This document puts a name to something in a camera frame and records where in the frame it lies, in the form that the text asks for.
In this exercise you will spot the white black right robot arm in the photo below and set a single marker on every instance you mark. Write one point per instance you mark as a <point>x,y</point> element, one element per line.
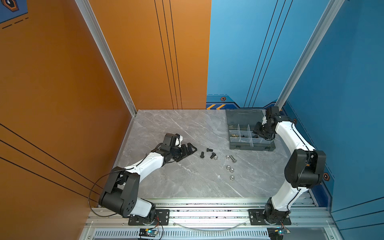
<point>304,170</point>

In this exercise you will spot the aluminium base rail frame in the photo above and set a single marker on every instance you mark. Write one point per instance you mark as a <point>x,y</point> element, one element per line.
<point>216,219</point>

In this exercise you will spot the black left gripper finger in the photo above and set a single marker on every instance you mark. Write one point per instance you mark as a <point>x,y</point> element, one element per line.
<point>183,154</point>
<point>188,147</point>

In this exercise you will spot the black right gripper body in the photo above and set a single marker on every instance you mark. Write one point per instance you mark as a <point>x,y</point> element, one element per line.
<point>262,130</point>

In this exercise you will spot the aluminium left corner post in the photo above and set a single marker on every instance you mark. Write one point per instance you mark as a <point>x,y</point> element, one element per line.
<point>104,49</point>

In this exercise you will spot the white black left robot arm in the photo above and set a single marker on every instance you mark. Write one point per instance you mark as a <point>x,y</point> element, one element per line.
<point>120,193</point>

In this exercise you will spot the aluminium corner post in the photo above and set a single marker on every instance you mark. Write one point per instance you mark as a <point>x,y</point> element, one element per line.
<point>317,36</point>
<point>104,49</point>

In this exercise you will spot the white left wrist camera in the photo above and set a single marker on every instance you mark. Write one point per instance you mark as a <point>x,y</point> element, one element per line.
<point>178,141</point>

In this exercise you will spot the silver bolt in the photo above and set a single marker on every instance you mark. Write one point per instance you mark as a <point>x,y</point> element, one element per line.
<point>233,159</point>

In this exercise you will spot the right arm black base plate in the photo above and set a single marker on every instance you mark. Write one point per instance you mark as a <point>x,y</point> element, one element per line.
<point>261,217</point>

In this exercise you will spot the right green circuit board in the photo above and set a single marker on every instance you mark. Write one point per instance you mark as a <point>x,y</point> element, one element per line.
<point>279,233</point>

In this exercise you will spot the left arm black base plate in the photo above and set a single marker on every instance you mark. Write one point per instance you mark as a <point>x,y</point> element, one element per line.
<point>159,216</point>

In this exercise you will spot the left green circuit board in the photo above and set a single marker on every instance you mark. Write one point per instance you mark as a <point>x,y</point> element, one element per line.
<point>148,233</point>

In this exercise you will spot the aluminium right corner post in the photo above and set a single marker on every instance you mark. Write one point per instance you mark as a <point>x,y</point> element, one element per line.
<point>317,36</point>

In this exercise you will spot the grey plastic organizer box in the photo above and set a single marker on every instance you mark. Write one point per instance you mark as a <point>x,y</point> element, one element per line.
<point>241,123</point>

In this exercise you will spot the green circuit board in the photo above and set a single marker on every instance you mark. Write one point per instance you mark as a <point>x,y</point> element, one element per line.
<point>279,233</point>
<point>148,233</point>

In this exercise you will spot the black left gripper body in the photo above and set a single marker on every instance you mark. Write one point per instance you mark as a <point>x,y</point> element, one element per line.
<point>176,153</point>

